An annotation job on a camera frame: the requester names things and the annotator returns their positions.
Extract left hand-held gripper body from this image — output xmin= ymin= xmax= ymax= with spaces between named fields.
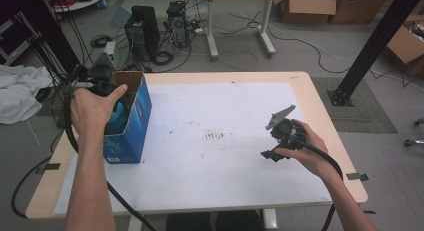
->
xmin=68 ymin=52 xmax=118 ymax=97

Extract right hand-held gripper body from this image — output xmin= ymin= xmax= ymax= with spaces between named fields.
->
xmin=265 ymin=104 xmax=308 ymax=151

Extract blue plastic bottle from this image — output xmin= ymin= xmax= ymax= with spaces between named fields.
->
xmin=104 ymin=102 xmax=132 ymax=136

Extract blue cardboard box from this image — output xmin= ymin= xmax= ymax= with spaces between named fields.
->
xmin=99 ymin=70 xmax=153 ymax=165

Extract person's right hand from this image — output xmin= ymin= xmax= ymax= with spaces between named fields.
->
xmin=273 ymin=119 xmax=335 ymax=179

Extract person's left hand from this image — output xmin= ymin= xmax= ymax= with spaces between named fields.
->
xmin=69 ymin=84 xmax=129 ymax=139

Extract grey bench power supply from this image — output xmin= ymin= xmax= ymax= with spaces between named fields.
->
xmin=103 ymin=40 xmax=118 ymax=60

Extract white paper sheet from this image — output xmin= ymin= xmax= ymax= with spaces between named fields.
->
xmin=53 ymin=81 xmax=334 ymax=216

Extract black computer tower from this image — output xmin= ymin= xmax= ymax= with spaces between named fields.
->
xmin=124 ymin=4 xmax=162 ymax=60

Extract round white table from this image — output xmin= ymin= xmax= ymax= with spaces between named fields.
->
xmin=49 ymin=0 xmax=109 ymax=14

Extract grey tape strip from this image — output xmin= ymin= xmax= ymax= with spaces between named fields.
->
xmin=35 ymin=162 xmax=62 ymax=175
xmin=345 ymin=172 xmax=370 ymax=183

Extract white cloth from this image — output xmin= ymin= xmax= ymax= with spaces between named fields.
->
xmin=0 ymin=64 xmax=54 ymax=125

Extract grey floor mat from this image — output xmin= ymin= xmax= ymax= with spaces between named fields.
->
xmin=311 ymin=76 xmax=398 ymax=135

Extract person's legs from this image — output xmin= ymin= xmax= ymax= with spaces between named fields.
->
xmin=164 ymin=209 xmax=264 ymax=231

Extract grey shelf unit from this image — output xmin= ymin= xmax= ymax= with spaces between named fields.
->
xmin=0 ymin=10 xmax=34 ymax=66

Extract wooden desk with white legs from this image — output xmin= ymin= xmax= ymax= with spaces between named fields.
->
xmin=200 ymin=0 xmax=307 ymax=58

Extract chair caster wheel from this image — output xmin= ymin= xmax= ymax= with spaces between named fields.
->
xmin=403 ymin=138 xmax=424 ymax=148

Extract large printed cardboard box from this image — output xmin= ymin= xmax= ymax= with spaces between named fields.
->
xmin=328 ymin=0 xmax=391 ymax=25

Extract open cardboard box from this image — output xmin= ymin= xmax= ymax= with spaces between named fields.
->
xmin=384 ymin=14 xmax=424 ymax=77

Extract coiled black cable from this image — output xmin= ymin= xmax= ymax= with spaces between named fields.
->
xmin=151 ymin=50 xmax=175 ymax=66
xmin=90 ymin=34 xmax=113 ymax=49

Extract right hand-held gripper black cable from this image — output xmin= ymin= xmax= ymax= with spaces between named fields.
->
xmin=295 ymin=139 xmax=345 ymax=231

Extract hand-held gripper black cable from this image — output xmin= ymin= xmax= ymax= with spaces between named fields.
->
xmin=295 ymin=139 xmax=345 ymax=231
xmin=63 ymin=75 xmax=158 ymax=231

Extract black metal post with cables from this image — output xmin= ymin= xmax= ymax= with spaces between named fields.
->
xmin=18 ymin=0 xmax=89 ymax=89

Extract long black floor cable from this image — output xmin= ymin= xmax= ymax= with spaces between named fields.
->
xmin=228 ymin=10 xmax=353 ymax=75

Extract open-frame computer case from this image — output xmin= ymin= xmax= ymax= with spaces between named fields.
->
xmin=165 ymin=0 xmax=189 ymax=49

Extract left hand-held gripper black cable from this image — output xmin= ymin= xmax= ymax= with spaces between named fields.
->
xmin=63 ymin=75 xmax=158 ymax=231

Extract black metal post with base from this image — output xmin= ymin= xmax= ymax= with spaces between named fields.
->
xmin=326 ymin=0 xmax=424 ymax=108

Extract black floor cable loop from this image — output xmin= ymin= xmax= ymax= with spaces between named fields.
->
xmin=10 ymin=155 xmax=54 ymax=219

